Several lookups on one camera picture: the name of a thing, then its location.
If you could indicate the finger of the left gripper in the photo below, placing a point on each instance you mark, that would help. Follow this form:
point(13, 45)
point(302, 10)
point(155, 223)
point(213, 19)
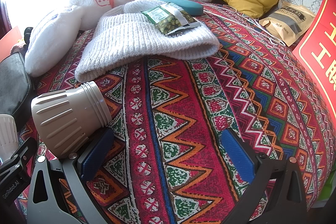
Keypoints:
point(14, 176)

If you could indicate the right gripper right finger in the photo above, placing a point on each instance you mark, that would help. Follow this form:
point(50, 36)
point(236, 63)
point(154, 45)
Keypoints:
point(287, 203)

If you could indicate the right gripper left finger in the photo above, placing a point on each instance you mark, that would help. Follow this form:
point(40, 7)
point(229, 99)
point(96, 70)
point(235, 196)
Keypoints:
point(47, 202)

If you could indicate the white energy saving bulb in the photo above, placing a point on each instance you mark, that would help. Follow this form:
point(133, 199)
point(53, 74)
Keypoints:
point(8, 137)

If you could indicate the beige ribbed plastic cup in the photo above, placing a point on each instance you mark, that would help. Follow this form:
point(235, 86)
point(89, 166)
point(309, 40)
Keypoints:
point(65, 119)

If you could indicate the black glasses case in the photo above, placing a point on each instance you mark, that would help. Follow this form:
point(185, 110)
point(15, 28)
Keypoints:
point(16, 88)

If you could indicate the white plush rabbit toy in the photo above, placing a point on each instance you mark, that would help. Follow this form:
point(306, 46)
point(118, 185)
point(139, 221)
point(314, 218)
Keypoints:
point(55, 34)

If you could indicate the white knitted beanie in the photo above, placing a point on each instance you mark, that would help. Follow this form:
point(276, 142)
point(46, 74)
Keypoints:
point(124, 34)

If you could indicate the patterned ethnic tablecloth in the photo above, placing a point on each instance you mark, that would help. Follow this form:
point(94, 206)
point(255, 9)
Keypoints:
point(167, 163)

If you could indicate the red box with gold characters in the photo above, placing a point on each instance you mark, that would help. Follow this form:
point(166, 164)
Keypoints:
point(316, 51)

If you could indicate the brown kraft snack bag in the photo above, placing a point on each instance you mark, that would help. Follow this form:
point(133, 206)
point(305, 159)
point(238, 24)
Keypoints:
point(289, 22)

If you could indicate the teal glasses case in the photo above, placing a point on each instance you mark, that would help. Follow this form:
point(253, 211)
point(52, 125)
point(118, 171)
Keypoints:
point(193, 8)

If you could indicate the green pea snack packet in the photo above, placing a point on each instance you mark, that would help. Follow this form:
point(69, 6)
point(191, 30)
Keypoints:
point(169, 18)

